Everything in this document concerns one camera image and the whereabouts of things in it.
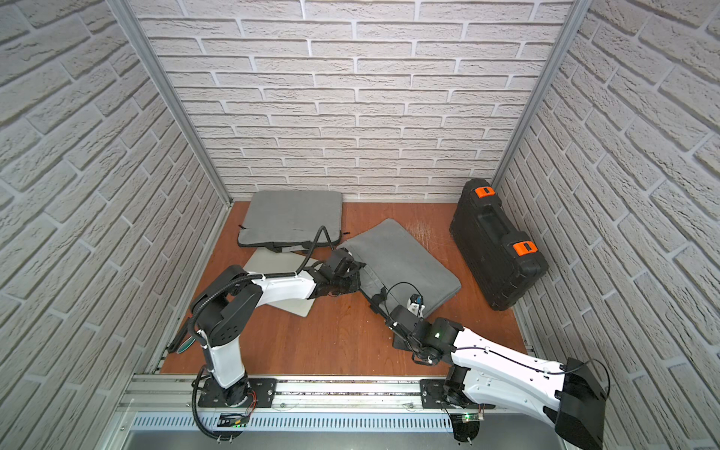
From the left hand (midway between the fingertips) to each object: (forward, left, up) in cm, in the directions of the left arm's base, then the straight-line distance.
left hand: (366, 279), depth 93 cm
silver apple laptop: (+9, +36, -4) cm, 37 cm away
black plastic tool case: (-5, -38, +21) cm, 43 cm away
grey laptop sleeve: (+10, -10, -1) cm, 14 cm away
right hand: (-19, -10, +1) cm, 22 cm away
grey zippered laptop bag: (+28, +34, -1) cm, 44 cm away
